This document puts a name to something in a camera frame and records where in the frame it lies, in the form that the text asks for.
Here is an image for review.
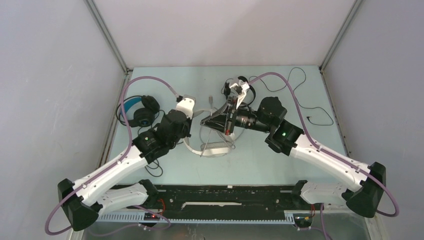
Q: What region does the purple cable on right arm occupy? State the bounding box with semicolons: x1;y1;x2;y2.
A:
248;72;400;218

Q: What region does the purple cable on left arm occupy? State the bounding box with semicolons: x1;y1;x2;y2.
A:
44;76;181;236

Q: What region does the black cable of blue headset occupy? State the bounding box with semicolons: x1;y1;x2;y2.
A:
144;110;167;178

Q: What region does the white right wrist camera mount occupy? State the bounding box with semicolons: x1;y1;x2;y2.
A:
229;79;250;109

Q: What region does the aluminium frame post right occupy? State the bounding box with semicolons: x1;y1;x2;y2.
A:
319;0;365;74

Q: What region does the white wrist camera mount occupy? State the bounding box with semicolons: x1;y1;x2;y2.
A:
229;79;250;109
175;95;196;119

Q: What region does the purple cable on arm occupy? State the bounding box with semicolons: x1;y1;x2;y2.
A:
248;72;400;218
44;76;181;236

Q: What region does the small black on-ear headphones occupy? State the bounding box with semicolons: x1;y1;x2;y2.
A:
221;76;257;107

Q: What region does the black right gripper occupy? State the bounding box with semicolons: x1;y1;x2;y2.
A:
200;97;273;137

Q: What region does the white slotted cable duct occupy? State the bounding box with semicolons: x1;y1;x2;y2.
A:
96;211;313;225

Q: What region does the aluminium frame post left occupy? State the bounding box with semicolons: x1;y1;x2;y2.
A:
84;0;130;75

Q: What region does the thin black headphone cable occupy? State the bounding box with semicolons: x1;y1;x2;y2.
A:
248;67;335;127

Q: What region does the grey USB headset cable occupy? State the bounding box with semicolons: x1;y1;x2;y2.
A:
193;96;246;158

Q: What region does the aluminium frame post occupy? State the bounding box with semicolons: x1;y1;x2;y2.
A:
84;0;130;75
319;0;365;74

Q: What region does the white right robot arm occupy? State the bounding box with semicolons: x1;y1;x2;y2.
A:
201;96;386;218

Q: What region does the black and blue headset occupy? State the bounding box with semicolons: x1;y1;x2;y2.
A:
115;95;161;128

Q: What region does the white gaming headset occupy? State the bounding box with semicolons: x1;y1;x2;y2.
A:
183;130;237;158

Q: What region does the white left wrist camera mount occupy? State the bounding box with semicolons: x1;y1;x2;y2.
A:
175;95;196;119

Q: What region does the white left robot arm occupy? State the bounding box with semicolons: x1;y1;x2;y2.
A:
57;108;193;231

